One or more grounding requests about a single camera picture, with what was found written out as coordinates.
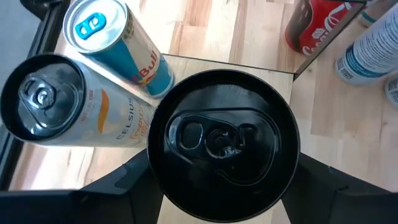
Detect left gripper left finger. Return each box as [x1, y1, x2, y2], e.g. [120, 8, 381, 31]
[0, 149, 165, 224]

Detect blue silver Red Bull can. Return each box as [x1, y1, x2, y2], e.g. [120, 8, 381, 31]
[62, 0, 175, 99]

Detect red Coke can white script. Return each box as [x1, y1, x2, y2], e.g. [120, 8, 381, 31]
[284, 0, 358, 57]

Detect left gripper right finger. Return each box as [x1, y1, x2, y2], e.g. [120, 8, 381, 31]
[281, 152, 398, 224]

